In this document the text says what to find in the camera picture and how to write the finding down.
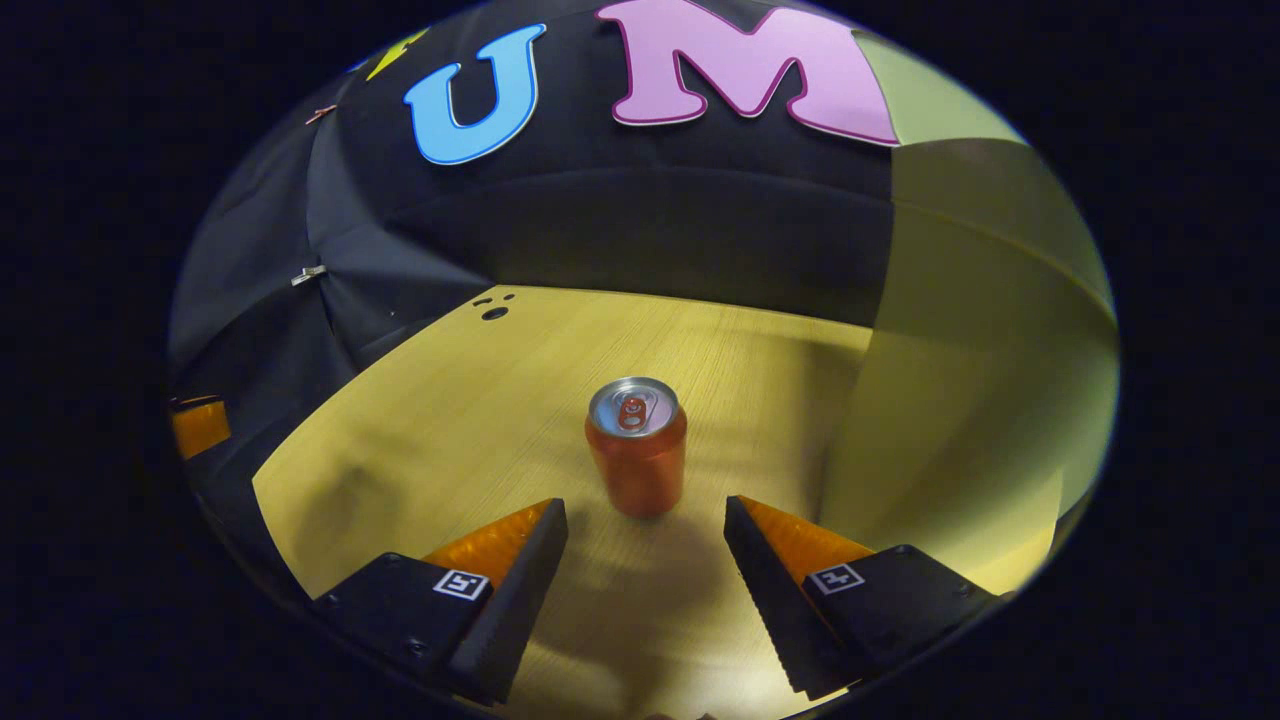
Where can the pale green desktop garbage bin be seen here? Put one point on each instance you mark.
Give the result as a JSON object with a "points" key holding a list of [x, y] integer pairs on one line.
{"points": [[980, 400]]}

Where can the black backdrop cloth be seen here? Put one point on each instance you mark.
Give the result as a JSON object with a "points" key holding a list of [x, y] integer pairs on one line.
{"points": [[650, 220]]}

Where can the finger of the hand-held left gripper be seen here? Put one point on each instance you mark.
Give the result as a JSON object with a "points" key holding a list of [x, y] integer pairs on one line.
{"points": [[200, 430]]}

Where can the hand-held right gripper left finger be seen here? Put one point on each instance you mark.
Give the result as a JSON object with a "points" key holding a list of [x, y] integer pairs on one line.
{"points": [[515, 610]]}

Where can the copper metal clip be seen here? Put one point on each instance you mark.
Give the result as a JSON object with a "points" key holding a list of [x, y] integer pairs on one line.
{"points": [[320, 113]]}

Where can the wooden desktop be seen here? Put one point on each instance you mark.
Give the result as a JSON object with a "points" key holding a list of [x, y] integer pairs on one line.
{"points": [[450, 420]]}

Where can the orange pop can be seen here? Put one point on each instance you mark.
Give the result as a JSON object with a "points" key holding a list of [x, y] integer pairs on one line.
{"points": [[640, 470]]}

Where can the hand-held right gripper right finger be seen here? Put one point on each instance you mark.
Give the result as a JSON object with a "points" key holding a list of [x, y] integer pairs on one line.
{"points": [[775, 610]]}

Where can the silver metal clip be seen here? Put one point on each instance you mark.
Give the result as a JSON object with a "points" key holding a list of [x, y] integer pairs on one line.
{"points": [[308, 273]]}

